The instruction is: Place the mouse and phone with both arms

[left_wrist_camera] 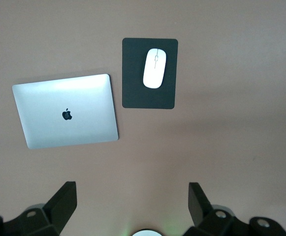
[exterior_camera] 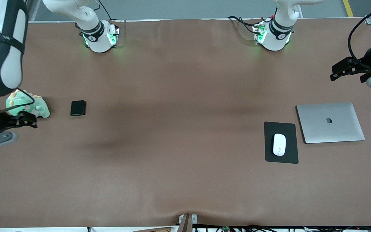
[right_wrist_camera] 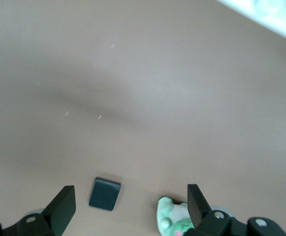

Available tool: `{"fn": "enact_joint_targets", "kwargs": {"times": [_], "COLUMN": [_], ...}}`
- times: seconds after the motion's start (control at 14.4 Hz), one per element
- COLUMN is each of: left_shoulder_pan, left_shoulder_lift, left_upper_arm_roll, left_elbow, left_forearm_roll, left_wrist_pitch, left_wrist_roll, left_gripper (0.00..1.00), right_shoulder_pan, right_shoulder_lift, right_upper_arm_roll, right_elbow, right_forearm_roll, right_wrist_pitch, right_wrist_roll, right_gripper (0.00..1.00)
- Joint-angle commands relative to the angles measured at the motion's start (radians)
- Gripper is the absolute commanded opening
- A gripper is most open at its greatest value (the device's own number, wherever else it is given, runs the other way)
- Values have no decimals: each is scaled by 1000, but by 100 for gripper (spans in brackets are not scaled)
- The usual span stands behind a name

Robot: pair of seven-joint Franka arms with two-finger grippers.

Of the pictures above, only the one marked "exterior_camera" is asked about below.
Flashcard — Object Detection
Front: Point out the green dinosaur plush toy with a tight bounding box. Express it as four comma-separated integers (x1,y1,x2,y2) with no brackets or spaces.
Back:
6,90,50,119

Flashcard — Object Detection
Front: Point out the silver laptop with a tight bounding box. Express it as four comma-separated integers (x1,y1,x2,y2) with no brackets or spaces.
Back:
296,102,365,144

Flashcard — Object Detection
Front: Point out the white computer mouse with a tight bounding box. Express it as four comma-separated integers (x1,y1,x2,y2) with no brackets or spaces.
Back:
273,133,286,156

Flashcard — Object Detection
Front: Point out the black right base cable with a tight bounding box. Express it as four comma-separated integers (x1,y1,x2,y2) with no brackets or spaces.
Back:
95,0,121,29

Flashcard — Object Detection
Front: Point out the brown table cover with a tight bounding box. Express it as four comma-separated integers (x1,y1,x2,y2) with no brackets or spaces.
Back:
0,18,371,229

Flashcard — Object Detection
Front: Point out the metal clamp bracket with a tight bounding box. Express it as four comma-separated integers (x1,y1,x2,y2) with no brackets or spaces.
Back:
178,214,198,232

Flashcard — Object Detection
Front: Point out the black base cable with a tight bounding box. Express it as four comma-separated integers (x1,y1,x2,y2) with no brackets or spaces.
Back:
227,15,263,34
95,0,121,29

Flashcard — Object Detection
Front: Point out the black mouse pad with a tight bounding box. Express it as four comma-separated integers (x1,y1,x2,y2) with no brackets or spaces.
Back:
264,121,299,164

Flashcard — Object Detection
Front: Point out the black left base cable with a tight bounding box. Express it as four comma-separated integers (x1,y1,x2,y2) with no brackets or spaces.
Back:
227,15,263,34

